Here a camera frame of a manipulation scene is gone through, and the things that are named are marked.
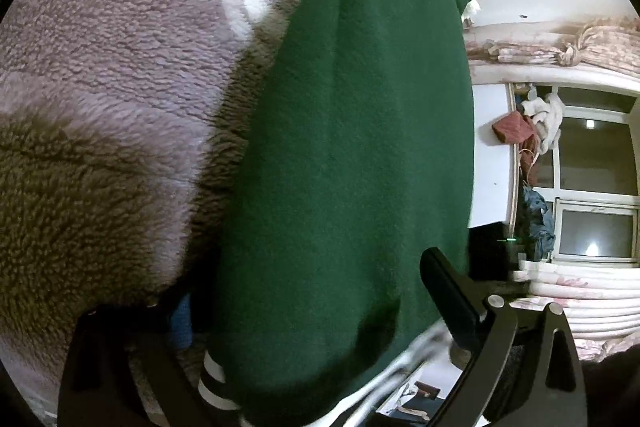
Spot clothes pile by window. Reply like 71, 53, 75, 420
491, 92, 565, 261

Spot floral fleece bed blanket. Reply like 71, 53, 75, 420
1, 0, 299, 426

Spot green and cream varsity jacket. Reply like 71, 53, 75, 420
196, 0, 474, 426

